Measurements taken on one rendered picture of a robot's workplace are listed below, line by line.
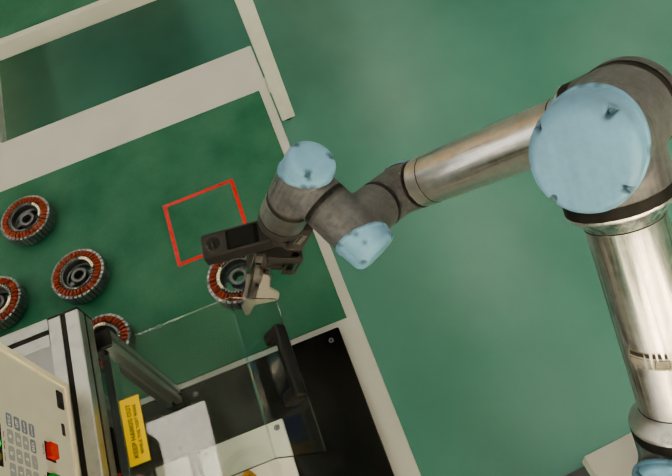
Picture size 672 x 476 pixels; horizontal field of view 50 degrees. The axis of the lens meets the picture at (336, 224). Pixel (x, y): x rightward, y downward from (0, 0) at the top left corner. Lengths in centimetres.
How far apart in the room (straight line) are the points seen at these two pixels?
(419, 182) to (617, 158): 38
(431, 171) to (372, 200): 9
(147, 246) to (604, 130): 104
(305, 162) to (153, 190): 66
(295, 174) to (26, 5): 136
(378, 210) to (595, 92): 39
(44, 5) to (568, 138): 168
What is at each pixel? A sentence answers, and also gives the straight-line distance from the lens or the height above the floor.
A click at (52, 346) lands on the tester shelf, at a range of 106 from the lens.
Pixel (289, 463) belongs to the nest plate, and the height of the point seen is 78.
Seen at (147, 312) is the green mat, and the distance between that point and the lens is 146.
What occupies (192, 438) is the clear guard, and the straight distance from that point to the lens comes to 98.
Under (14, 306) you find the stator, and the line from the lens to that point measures 157.
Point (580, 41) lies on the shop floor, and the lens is 272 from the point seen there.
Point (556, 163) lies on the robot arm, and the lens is 75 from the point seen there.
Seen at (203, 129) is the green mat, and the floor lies 75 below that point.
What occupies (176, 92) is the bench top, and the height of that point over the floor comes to 75.
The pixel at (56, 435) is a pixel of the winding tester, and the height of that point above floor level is 116.
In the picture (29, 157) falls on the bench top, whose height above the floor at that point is 75.
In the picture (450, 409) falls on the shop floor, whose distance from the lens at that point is 203.
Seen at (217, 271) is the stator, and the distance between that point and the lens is 127.
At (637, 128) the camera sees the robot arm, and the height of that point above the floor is 138.
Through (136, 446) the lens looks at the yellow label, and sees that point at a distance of 101.
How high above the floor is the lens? 195
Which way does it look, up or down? 58 degrees down
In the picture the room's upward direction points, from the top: 20 degrees counter-clockwise
